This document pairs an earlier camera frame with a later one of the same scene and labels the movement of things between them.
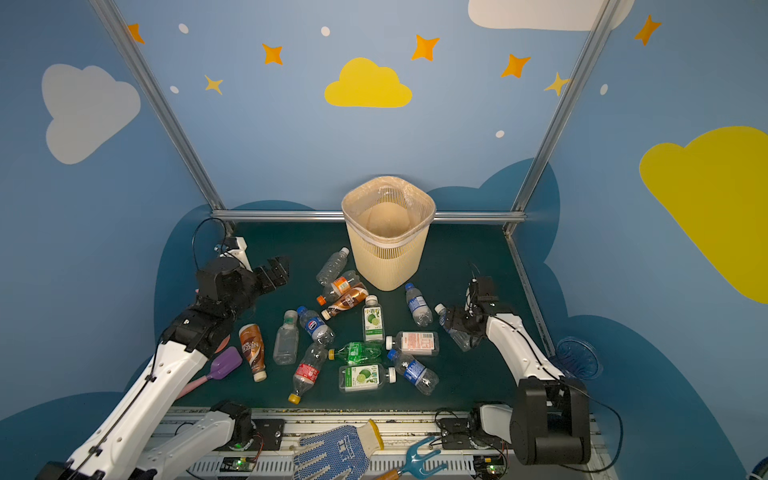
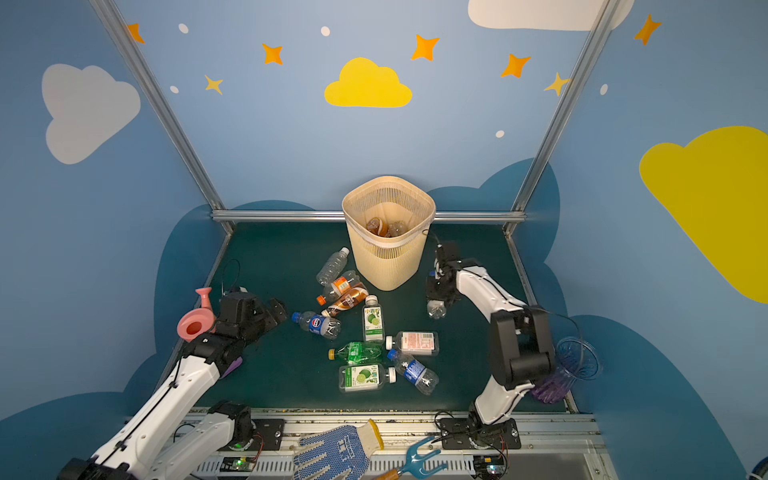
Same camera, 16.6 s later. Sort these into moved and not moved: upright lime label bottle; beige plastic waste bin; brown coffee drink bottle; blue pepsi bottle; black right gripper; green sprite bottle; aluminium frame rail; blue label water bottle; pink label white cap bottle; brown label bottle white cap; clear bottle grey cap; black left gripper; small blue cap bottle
Moved: black right gripper; brown label bottle white cap; clear bottle grey cap; small blue cap bottle; black left gripper; blue pepsi bottle
Not moved: blue label water bottle; beige plastic waste bin; aluminium frame rail; upright lime label bottle; pink label white cap bottle; brown coffee drink bottle; green sprite bottle
